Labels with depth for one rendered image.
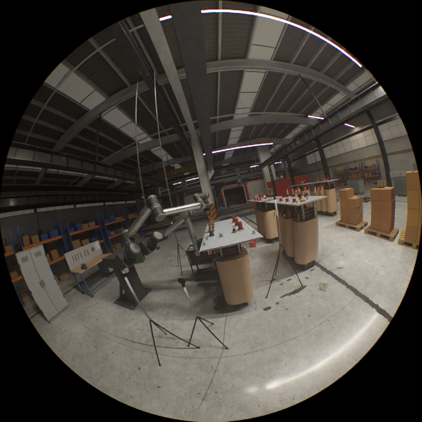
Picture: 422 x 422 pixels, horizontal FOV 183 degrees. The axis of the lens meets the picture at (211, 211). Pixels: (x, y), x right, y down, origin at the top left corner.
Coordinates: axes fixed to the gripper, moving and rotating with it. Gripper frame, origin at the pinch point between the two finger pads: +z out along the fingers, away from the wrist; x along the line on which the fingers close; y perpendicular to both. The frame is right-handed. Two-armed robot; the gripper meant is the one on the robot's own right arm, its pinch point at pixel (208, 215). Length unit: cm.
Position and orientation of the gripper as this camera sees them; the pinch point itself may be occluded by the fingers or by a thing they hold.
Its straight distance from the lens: 229.1
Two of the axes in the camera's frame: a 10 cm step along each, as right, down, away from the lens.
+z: 2.2, 9.7, 0.8
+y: -5.7, 2.0, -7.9
